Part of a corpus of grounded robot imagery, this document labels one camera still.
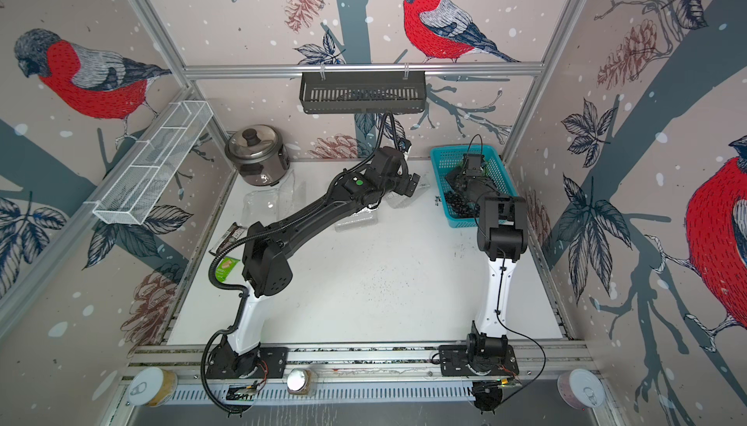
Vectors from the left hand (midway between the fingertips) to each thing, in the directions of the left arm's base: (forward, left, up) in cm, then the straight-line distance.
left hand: (410, 165), depth 84 cm
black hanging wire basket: (+35, +22, +1) cm, 42 cm away
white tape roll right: (-52, -38, -20) cm, 68 cm away
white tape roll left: (-52, +62, -20) cm, 84 cm away
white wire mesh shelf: (-5, +71, +5) cm, 72 cm away
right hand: (+16, -19, -21) cm, 32 cm away
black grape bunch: (+2, -20, -23) cm, 31 cm away
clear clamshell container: (+4, +49, -26) cm, 56 cm away
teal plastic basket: (+23, -19, -20) cm, 36 cm away
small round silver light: (-52, +27, -15) cm, 60 cm away
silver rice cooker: (+15, +52, -9) cm, 55 cm away
